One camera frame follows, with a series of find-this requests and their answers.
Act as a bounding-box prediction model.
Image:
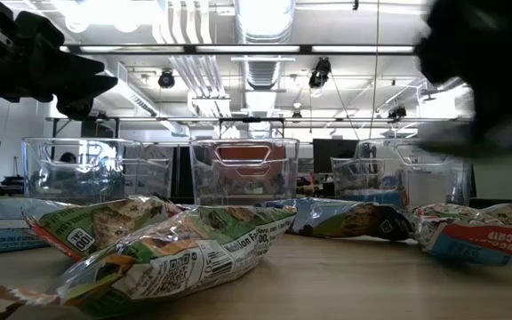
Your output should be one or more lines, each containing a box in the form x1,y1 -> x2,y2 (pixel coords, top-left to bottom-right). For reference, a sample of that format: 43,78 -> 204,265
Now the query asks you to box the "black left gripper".
0,0 -> 119,122

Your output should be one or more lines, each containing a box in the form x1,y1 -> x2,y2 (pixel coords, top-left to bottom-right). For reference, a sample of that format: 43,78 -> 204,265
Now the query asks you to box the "blue wrapper granola bar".
0,193 -> 76,258

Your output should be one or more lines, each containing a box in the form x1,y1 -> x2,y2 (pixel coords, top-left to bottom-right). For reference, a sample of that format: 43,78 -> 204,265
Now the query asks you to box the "long ceiling light bar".
59,44 -> 417,56

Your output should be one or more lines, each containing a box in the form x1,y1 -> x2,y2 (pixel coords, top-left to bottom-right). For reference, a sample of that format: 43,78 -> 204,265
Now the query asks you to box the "black ceiling camera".
387,104 -> 408,120
308,56 -> 332,91
157,68 -> 177,90

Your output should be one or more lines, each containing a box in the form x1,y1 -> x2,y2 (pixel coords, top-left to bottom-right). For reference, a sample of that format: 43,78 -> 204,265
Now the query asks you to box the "black overhead frame bar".
44,116 -> 471,124

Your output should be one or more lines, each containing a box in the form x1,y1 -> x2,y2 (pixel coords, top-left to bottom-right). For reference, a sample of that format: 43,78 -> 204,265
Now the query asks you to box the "clear plastic bin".
330,138 -> 474,211
20,136 -> 175,204
188,137 -> 301,207

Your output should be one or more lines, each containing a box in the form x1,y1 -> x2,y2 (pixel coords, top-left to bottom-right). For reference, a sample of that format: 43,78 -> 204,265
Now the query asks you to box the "thin hanging cable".
370,0 -> 380,140

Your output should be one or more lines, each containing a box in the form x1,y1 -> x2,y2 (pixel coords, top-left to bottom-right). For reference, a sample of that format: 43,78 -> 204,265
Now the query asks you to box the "orange Chewy granola bar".
0,204 -> 298,319

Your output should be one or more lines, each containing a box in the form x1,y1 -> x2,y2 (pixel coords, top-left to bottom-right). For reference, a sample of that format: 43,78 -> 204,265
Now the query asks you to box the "blue green granola bar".
255,196 -> 418,243

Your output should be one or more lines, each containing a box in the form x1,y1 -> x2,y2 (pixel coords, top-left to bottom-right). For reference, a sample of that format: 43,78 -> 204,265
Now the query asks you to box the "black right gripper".
414,0 -> 512,159

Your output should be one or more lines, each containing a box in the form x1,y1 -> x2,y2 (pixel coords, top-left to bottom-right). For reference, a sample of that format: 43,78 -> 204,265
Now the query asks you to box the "red Chewy chocolate chip bar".
412,198 -> 512,268
25,194 -> 187,261

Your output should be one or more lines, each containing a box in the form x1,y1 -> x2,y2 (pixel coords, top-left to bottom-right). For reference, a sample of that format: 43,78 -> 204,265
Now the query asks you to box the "silver ceiling air duct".
234,0 -> 298,91

